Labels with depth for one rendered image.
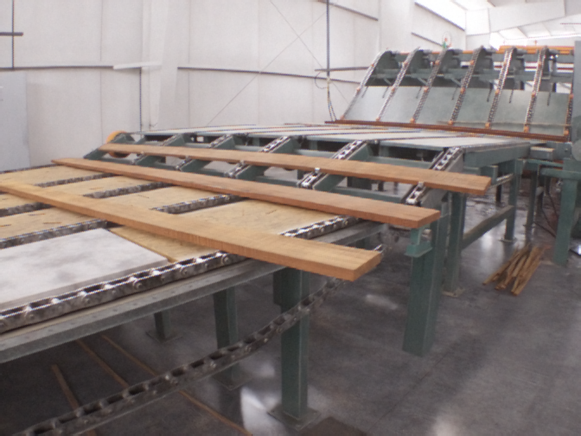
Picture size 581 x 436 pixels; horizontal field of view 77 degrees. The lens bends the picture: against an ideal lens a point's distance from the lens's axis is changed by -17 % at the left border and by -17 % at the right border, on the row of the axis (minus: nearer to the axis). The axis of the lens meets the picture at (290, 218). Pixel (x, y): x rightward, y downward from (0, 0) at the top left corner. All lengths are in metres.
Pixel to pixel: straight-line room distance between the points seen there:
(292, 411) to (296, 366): 0.24
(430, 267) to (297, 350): 0.82
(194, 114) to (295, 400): 7.17
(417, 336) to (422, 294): 0.24
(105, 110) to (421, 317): 6.34
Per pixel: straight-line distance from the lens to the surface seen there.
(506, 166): 3.73
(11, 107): 6.45
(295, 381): 1.75
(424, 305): 2.22
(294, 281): 1.55
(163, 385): 1.17
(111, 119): 7.57
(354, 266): 0.98
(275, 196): 1.78
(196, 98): 8.50
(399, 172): 2.15
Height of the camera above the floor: 1.21
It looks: 14 degrees down
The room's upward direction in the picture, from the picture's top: straight up
